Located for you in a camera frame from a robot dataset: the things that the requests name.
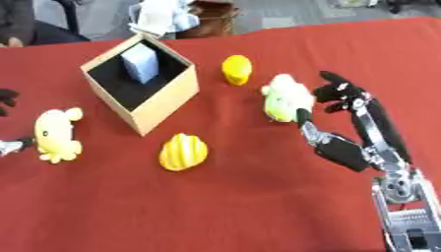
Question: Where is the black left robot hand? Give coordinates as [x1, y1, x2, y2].
[0, 88, 38, 158]

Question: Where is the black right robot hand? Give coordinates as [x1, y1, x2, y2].
[294, 70, 417, 174]

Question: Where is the tan cardboard box black inside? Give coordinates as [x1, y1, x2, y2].
[79, 32, 202, 137]

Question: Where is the yellow crab soft toy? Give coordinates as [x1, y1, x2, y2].
[32, 106, 85, 164]

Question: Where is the white and green soft toy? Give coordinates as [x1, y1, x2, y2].
[260, 73, 317, 123]

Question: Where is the person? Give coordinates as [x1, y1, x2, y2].
[0, 0, 92, 48]

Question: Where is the yellow cylinder toy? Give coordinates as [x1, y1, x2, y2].
[220, 54, 254, 87]

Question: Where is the pale blue block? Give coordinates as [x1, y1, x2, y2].
[118, 42, 160, 85]

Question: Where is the yellow striped shell toy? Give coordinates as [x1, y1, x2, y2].
[157, 132, 211, 172]

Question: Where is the brown bag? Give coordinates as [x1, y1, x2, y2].
[175, 0, 243, 39]

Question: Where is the white cloth bundle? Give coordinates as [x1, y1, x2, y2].
[127, 0, 202, 37]

